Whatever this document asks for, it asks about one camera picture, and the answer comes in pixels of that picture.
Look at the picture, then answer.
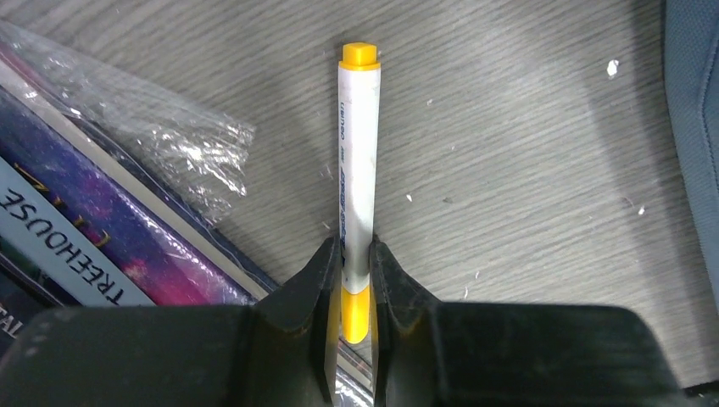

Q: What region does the yellow white marker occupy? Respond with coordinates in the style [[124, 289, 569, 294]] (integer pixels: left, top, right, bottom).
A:
[[337, 42, 382, 344]]

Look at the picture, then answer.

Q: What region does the clear plastic wrap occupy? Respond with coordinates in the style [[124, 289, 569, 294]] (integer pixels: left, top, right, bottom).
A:
[[1, 21, 255, 223]]

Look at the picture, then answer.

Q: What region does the purple cover book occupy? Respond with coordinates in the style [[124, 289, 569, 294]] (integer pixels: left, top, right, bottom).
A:
[[1, 59, 277, 305]]

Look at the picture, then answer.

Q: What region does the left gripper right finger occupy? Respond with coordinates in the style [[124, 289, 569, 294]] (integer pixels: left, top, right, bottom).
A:
[[370, 239, 718, 406]]

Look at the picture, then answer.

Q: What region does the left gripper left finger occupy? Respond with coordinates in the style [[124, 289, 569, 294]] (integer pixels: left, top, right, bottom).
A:
[[1, 237, 340, 406]]

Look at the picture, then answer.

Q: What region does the light blue backpack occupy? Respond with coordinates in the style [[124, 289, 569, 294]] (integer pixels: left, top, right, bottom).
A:
[[663, 0, 718, 302]]

